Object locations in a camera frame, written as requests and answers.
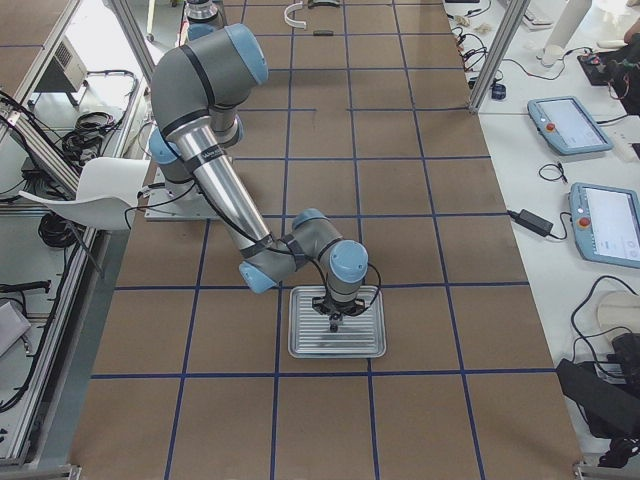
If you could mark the ribbed silver metal tray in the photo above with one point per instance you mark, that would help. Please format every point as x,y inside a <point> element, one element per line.
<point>363,336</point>

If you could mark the black power adapter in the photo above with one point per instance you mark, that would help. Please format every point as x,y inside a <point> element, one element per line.
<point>531,222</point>

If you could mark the white plastic chair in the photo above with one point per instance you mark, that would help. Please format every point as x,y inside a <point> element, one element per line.
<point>106,196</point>

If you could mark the lower blue teach pendant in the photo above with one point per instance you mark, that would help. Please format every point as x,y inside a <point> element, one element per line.
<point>605,223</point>

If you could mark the blue teach pendant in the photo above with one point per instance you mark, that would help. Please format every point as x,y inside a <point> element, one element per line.
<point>605,223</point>
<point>566,125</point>

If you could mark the white curved plastic part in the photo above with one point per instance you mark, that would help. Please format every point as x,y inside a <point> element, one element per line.
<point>289,16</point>

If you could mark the black bag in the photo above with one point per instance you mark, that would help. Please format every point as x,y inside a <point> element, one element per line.
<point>615,407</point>

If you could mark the upper blue teach pendant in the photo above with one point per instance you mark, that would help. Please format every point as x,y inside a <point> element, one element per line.
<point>566,125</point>

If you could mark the white paper cup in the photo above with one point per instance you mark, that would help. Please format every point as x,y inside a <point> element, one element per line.
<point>551,54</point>

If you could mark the grey control box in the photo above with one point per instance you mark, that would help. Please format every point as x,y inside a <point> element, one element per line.
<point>65,73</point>

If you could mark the white lamp stand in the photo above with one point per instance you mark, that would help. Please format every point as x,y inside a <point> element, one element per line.
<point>568,22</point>

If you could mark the aluminium frame post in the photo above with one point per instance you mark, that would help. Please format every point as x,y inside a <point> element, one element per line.
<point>497,51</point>

